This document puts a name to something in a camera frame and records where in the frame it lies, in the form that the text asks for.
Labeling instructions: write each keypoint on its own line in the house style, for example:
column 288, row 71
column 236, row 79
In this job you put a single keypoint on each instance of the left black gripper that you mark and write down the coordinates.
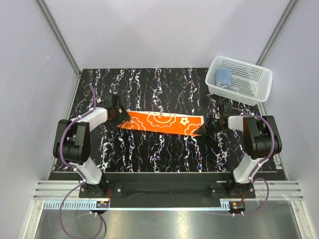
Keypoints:
column 123, row 117

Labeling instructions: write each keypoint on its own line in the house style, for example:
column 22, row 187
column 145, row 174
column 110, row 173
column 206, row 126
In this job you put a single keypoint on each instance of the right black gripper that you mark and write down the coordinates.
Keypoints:
column 205, row 129

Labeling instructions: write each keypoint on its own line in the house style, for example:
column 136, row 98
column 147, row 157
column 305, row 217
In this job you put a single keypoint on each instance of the orange white patterned towel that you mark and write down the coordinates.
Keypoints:
column 163, row 123

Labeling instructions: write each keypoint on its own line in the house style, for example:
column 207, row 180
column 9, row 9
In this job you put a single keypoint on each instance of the light blue towel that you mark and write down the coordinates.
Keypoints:
column 223, row 78

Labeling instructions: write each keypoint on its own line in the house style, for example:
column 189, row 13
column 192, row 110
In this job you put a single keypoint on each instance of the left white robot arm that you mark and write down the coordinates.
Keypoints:
column 72, row 143

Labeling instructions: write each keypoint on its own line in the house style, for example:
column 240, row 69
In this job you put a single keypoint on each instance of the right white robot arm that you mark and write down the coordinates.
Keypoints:
column 261, row 139

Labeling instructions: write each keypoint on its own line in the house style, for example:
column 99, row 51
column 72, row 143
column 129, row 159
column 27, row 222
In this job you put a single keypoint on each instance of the white plastic basket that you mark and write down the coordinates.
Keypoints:
column 250, row 84

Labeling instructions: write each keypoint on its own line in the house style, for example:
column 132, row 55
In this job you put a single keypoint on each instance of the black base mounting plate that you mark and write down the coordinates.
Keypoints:
column 209, row 184

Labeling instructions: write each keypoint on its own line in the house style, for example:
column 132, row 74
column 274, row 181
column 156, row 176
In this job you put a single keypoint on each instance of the aluminium rail frame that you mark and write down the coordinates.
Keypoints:
column 67, row 195

